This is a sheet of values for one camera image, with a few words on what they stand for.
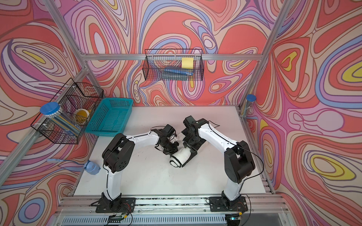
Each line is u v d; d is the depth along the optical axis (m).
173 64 0.97
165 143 0.78
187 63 0.89
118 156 0.53
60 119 0.61
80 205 0.75
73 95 0.81
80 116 0.78
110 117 1.14
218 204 0.73
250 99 1.02
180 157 0.78
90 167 0.79
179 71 0.88
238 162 0.46
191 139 0.72
